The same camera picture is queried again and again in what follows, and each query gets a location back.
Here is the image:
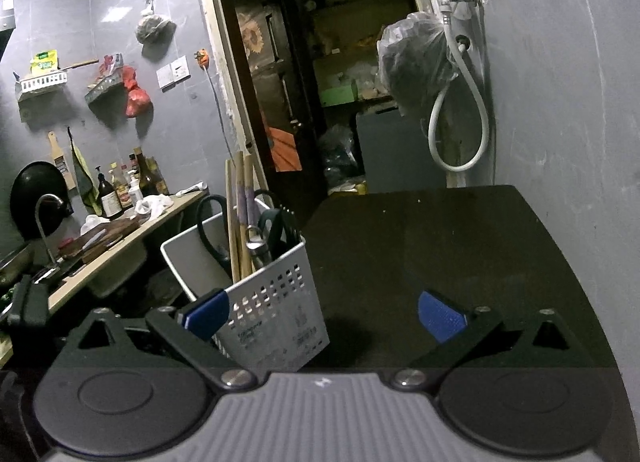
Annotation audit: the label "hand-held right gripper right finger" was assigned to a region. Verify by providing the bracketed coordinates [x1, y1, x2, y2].
[390, 288, 595, 390]

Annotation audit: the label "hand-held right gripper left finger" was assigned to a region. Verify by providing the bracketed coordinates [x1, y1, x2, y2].
[54, 287, 254, 390]

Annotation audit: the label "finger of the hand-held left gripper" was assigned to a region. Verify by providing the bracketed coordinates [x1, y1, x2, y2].
[7, 272, 51, 329]

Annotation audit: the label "white perforated utensil basket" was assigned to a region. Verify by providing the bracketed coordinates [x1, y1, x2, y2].
[160, 197, 332, 374]

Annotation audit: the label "black handled scissors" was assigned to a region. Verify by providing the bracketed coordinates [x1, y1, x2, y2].
[196, 188, 303, 265]

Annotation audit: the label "metal bowl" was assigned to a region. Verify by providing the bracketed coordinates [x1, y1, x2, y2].
[0, 242, 36, 288]

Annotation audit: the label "gooseneck sink faucet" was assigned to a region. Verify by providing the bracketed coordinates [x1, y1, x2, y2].
[34, 193, 68, 263]

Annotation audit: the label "sink basin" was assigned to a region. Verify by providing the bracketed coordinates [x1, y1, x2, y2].
[90, 242, 148, 299]

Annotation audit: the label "white cloth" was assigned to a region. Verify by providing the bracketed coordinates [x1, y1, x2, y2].
[80, 214, 110, 235]
[134, 193, 175, 220]

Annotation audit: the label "dark wooden cutting board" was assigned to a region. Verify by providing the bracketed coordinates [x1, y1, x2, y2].
[57, 217, 141, 265]

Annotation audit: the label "wooden kitchen counter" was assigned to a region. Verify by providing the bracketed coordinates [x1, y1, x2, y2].
[0, 189, 208, 368]

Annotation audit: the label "black wok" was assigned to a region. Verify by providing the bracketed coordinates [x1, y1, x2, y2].
[10, 161, 75, 243]

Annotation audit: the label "row of condiment bottles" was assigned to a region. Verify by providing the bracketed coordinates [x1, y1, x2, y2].
[95, 147, 171, 220]

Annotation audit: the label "green yellow cloth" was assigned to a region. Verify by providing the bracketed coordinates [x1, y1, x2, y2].
[67, 127, 101, 208]

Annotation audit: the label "wooden hanging board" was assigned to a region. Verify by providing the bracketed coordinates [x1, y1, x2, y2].
[47, 131, 78, 193]

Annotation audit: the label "grey cabinet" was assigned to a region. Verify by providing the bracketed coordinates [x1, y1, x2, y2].
[355, 107, 448, 193]

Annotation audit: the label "door poster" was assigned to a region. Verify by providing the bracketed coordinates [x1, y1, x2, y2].
[235, 9, 303, 173]

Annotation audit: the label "black plastic bags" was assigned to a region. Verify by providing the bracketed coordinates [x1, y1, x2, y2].
[317, 124, 361, 183]

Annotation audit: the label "red plastic bag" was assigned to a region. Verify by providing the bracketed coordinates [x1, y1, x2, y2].
[121, 66, 153, 118]

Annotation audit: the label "dark door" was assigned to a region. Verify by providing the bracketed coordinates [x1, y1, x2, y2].
[227, 0, 321, 215]

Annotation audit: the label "yellow green packet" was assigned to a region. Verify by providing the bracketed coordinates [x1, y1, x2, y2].
[29, 49, 60, 75]

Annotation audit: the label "green box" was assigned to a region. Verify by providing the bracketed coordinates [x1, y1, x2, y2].
[320, 82, 360, 107]

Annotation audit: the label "red white packet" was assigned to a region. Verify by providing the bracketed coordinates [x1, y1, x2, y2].
[97, 53, 123, 80]

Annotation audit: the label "clear bags of food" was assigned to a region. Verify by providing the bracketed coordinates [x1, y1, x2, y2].
[345, 62, 381, 88]

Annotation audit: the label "plastic bag with dark contents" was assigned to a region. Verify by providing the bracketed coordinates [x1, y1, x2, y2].
[376, 12, 458, 115]

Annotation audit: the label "black range hood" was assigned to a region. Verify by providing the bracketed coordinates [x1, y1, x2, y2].
[0, 0, 16, 60]

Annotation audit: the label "wooden shelf unit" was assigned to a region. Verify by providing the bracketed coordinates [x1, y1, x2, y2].
[292, 0, 426, 108]

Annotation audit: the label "hanging mesh bag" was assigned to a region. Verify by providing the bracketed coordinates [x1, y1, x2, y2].
[135, 0, 177, 45]

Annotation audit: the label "white hose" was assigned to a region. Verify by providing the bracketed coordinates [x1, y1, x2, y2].
[429, 17, 491, 173]

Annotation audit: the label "thin grey cable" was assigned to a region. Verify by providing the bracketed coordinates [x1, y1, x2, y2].
[202, 67, 236, 158]

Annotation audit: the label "white wire wall rack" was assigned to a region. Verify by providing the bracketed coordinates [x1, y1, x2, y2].
[15, 69, 68, 103]

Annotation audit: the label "grey metal wall rack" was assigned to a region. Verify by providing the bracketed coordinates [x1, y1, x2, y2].
[85, 73, 126, 105]

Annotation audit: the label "white wall switch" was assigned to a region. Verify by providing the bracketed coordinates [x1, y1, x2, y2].
[156, 56, 192, 90]

